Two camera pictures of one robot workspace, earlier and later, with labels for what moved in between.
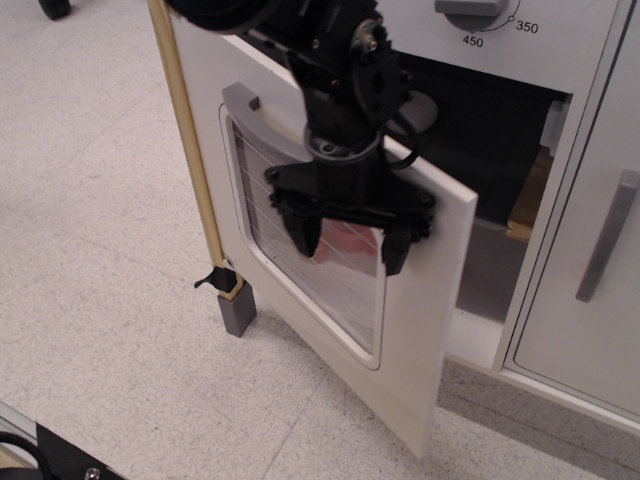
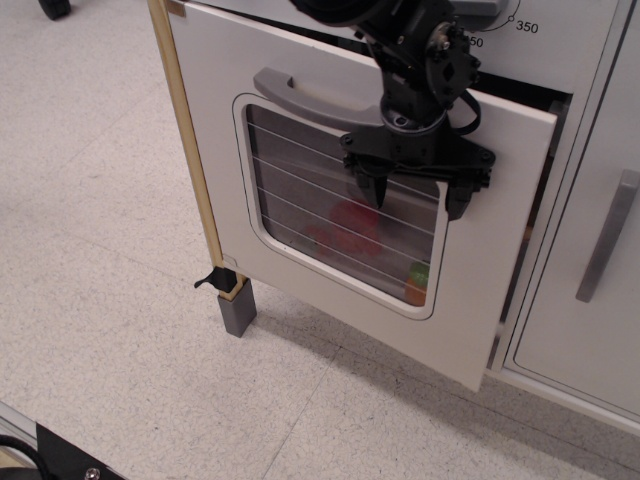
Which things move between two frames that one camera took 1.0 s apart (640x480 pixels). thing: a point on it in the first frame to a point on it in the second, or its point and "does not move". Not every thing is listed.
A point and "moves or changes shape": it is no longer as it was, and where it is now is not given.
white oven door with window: x=395 y=338 moves or changes shape
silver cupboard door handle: x=606 y=245 does not move
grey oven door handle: x=242 y=108 to x=319 y=98
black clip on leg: x=221 y=278 does not move
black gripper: x=359 y=187 to x=378 y=152
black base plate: x=62 y=459 does not move
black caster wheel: x=56 y=9 does not move
